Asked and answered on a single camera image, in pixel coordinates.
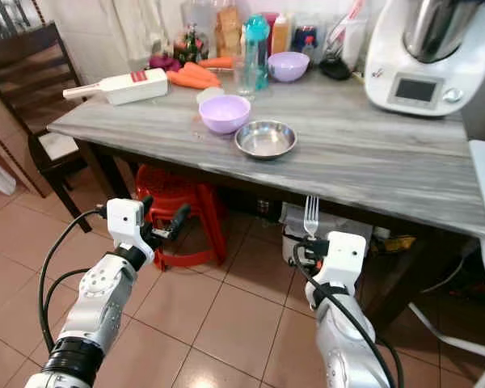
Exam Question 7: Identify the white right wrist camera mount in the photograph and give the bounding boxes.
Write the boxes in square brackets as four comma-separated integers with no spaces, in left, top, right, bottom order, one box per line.
[322,231,369,289]

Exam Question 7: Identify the clear drinking glass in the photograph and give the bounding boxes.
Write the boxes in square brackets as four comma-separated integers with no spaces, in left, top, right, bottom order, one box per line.
[234,55,258,99]

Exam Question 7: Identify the grey wood-grain table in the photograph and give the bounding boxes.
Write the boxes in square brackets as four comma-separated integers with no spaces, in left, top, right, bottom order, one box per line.
[47,65,485,328]

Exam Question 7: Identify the red plastic stool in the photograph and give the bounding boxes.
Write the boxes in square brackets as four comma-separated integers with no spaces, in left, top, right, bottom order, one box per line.
[135,164,228,271]

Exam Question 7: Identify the dark wooden chair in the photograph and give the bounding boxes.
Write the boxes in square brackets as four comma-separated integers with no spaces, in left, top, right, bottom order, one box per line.
[0,21,91,234]

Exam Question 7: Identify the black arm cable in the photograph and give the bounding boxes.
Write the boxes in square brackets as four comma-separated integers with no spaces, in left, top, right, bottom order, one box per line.
[37,207,112,353]
[291,242,405,388]

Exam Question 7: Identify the brown food packet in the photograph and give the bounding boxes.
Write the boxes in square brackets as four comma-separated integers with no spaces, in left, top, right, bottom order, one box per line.
[215,0,243,58]

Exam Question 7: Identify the purple eggplant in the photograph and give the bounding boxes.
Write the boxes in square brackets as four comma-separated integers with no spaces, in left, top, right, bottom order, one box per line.
[150,53,183,73]

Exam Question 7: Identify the small white cup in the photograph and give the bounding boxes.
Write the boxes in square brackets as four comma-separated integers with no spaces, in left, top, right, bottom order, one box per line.
[196,86,226,105]

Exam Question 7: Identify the stainless steel bowl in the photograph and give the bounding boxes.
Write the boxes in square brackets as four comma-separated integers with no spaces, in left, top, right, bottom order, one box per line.
[234,120,298,160]

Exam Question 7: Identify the white grater with handle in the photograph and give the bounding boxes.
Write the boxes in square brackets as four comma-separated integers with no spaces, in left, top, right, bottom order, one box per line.
[63,69,169,107]

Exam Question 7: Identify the orange carrot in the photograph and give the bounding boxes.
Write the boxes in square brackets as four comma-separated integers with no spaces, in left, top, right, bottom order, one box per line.
[199,56,235,70]
[181,62,221,86]
[167,70,209,90]

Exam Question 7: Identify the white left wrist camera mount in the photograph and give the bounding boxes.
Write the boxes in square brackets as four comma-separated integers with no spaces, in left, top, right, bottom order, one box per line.
[107,198,156,250]

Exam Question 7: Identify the white box under table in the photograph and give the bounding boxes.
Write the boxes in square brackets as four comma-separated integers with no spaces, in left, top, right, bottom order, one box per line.
[280,200,390,269]

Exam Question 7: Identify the white pipe on floor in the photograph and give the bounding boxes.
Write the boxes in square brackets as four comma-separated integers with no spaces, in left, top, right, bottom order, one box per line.
[407,302,485,361]

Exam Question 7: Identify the white kitchen machine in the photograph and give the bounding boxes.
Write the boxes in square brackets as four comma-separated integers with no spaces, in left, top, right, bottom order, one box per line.
[365,0,485,117]

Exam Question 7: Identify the small purple plastic bowl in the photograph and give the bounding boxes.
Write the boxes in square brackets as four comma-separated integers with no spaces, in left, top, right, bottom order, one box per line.
[268,52,311,83]

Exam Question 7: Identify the silver metal fork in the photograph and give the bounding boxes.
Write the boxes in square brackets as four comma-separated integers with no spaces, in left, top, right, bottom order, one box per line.
[304,196,321,238]

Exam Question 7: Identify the orange sauce bottle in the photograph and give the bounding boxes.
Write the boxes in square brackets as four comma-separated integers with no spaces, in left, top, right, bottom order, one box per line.
[271,11,293,54]

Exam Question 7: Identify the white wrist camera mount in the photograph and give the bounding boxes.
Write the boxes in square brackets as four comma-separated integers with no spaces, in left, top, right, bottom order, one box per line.
[107,198,156,250]
[322,231,369,289]

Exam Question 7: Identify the dark jar with red label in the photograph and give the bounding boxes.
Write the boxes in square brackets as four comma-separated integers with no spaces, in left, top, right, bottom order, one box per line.
[293,25,320,56]

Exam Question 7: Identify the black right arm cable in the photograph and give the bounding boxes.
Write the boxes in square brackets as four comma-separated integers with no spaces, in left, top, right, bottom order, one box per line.
[291,242,405,388]

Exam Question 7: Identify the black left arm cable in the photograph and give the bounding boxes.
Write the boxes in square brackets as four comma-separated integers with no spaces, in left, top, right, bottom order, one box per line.
[37,207,112,353]

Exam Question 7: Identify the teal water bottle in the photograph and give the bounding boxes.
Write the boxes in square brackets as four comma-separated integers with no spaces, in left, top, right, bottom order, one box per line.
[243,15,272,91]

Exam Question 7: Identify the large purple plastic bowl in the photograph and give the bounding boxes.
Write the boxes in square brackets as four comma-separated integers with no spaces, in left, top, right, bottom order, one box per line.
[199,95,252,135]

